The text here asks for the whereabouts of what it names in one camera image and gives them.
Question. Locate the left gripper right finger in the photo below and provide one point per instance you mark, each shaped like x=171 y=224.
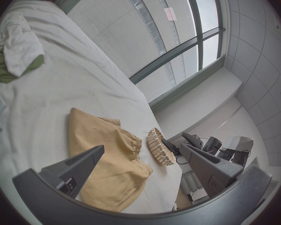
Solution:
x=208 y=170

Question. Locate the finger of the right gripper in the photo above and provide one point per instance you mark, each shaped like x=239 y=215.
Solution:
x=171 y=148
x=192 y=139

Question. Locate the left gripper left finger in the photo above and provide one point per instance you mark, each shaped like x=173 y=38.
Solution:
x=82 y=165

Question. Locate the tan shorts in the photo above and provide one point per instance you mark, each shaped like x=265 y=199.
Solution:
x=112 y=172

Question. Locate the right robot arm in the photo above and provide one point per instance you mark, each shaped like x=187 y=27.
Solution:
x=236 y=143

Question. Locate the round woven basket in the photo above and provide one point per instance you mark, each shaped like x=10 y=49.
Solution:
x=157 y=149

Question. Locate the bed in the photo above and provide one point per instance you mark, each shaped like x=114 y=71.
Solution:
x=84 y=83

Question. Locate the green garment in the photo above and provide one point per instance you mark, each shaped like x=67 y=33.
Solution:
x=4 y=75

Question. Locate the white garment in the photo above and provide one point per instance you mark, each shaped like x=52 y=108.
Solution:
x=21 y=46

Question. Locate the window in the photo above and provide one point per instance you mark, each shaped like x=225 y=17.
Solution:
x=135 y=31

